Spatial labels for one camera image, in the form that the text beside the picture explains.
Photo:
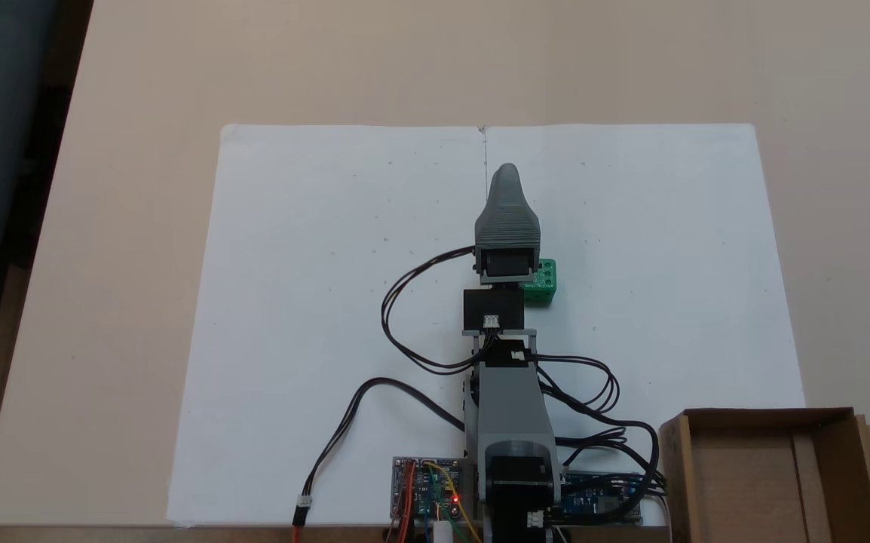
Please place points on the white cylinder plug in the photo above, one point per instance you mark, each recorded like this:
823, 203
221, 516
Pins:
442, 532

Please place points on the brown cardboard box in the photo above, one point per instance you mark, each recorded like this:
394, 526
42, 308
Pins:
752, 475

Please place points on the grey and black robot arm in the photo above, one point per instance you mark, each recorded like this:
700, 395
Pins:
510, 407

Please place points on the white paper sheet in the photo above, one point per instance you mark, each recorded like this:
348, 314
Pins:
669, 264
314, 302

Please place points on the green dice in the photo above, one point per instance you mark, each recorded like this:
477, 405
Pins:
545, 283

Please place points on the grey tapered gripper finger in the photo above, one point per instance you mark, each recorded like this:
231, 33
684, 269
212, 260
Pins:
508, 204

